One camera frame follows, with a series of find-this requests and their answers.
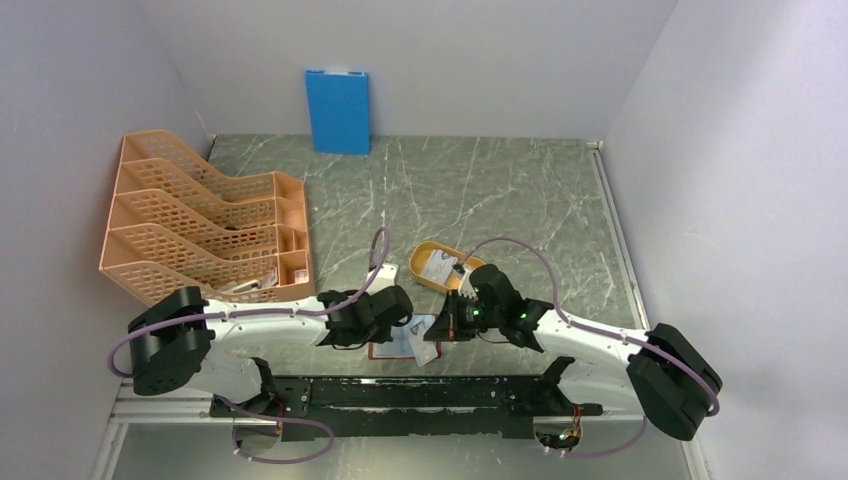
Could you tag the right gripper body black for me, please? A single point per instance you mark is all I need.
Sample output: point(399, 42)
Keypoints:
point(472, 315)

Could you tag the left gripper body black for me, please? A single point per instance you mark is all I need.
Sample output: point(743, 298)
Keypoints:
point(378, 333)

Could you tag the red leather card holder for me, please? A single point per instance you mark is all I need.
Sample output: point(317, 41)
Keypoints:
point(398, 347)

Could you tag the yellow oval tray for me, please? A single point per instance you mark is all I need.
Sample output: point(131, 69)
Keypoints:
point(420, 256)

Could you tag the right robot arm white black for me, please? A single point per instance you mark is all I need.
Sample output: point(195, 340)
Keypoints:
point(655, 373)

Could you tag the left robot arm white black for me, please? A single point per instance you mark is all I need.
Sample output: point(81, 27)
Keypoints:
point(186, 340)

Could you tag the silver VIP credit card stack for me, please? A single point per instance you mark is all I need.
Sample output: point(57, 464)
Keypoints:
point(439, 266)

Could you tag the orange mesh file organizer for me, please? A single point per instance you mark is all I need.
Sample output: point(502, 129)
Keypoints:
point(176, 221)

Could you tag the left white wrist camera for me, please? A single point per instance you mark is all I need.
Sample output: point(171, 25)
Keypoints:
point(386, 275)

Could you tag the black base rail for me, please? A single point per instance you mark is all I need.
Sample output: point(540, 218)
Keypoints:
point(423, 405)

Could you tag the aluminium frame rail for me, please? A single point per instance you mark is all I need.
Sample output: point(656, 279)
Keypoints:
point(631, 286)

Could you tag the blue folder against wall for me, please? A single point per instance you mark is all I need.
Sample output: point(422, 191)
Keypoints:
point(339, 114)

